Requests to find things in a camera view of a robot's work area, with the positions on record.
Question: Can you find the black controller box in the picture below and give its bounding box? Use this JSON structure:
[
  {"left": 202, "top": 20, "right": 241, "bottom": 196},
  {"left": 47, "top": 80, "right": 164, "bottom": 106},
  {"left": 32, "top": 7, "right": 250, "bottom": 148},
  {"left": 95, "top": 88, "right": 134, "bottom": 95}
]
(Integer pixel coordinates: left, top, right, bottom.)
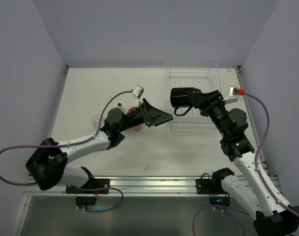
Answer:
[
  {"left": 209, "top": 197, "right": 231, "bottom": 207},
  {"left": 75, "top": 197, "right": 97, "bottom": 209}
]

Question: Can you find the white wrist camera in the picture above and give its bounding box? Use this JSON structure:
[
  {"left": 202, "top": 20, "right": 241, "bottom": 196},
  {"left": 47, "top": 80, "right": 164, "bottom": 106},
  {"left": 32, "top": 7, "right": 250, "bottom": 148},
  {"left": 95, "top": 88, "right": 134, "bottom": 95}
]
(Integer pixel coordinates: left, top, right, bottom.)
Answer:
[
  {"left": 131, "top": 86, "right": 144, "bottom": 104},
  {"left": 223, "top": 87, "right": 239, "bottom": 104}
]

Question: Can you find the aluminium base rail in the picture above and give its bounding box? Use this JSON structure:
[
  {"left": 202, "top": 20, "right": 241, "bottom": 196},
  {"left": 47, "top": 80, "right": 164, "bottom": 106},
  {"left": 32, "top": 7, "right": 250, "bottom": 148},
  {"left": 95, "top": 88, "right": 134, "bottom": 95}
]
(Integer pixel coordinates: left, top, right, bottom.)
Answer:
[{"left": 24, "top": 175, "right": 283, "bottom": 197}]

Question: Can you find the left black controller box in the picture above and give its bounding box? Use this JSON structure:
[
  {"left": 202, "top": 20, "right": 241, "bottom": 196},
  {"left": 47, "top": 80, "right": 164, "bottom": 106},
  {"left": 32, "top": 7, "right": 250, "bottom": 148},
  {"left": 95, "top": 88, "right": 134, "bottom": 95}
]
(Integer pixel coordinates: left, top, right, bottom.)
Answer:
[{"left": 75, "top": 197, "right": 97, "bottom": 209}]

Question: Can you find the right black controller box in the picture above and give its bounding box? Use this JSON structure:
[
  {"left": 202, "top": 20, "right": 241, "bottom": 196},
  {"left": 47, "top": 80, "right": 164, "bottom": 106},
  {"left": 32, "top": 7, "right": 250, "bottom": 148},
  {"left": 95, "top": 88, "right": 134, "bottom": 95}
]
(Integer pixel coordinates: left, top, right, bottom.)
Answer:
[{"left": 209, "top": 197, "right": 231, "bottom": 207}]

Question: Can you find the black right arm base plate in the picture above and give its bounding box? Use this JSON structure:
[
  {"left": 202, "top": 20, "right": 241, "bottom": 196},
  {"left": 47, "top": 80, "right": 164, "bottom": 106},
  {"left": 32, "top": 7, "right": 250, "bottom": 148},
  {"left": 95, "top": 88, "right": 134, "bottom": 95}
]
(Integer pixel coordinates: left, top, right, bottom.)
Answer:
[{"left": 195, "top": 178, "right": 228, "bottom": 195}]

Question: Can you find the clear faceted glass cup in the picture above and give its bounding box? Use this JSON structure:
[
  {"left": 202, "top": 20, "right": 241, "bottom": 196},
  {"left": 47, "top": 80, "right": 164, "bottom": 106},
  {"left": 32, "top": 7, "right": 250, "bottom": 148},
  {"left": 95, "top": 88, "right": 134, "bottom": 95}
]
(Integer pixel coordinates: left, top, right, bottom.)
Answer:
[{"left": 91, "top": 115, "right": 105, "bottom": 129}]

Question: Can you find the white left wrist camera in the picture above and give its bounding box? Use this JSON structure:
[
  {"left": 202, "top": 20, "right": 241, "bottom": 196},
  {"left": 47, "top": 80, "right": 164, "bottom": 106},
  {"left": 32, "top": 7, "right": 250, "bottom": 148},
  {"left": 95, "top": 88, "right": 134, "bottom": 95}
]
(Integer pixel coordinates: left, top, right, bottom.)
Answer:
[{"left": 131, "top": 86, "right": 144, "bottom": 104}]

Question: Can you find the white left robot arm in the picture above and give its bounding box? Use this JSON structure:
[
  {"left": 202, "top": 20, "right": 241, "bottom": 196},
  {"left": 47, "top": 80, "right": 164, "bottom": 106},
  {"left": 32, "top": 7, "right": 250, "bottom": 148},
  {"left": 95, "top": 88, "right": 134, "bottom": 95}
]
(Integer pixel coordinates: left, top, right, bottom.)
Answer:
[{"left": 26, "top": 99, "right": 173, "bottom": 191}]

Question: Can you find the clear wire dish rack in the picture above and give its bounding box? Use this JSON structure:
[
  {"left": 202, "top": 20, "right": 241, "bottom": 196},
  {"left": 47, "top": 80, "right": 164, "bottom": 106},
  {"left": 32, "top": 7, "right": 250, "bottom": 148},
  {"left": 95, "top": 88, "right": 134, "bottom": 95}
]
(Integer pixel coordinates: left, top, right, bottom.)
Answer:
[{"left": 165, "top": 62, "right": 221, "bottom": 133}]

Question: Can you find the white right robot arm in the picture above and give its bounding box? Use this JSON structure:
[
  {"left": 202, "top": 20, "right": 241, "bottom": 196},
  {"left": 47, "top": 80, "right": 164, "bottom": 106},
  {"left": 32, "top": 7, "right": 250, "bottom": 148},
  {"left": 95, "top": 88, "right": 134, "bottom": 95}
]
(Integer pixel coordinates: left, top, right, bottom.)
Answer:
[{"left": 184, "top": 88, "right": 299, "bottom": 236}]

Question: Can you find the pink plastic cup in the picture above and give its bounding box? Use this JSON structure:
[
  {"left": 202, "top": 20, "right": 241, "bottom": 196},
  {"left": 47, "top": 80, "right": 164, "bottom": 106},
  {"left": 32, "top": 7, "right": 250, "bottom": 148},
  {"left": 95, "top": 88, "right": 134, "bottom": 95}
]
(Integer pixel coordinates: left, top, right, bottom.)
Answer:
[{"left": 127, "top": 106, "right": 143, "bottom": 131}]

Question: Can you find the black metal mug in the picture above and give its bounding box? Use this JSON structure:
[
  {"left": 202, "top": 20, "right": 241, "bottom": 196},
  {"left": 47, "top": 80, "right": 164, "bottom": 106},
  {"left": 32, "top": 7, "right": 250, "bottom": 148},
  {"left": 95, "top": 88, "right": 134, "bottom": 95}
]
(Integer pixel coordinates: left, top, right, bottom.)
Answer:
[{"left": 170, "top": 87, "right": 193, "bottom": 117}]

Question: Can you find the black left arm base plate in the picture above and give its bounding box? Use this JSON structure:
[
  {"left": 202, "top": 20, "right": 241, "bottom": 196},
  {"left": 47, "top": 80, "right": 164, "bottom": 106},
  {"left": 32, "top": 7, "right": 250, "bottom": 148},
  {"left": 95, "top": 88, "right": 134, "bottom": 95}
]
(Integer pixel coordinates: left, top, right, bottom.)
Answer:
[{"left": 65, "top": 178, "right": 110, "bottom": 194}]

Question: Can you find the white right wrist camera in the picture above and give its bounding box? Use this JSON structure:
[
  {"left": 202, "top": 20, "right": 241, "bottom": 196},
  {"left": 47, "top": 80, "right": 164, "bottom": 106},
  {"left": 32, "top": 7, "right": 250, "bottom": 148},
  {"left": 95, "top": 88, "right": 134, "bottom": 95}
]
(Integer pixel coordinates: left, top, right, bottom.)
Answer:
[{"left": 223, "top": 87, "right": 239, "bottom": 104}]

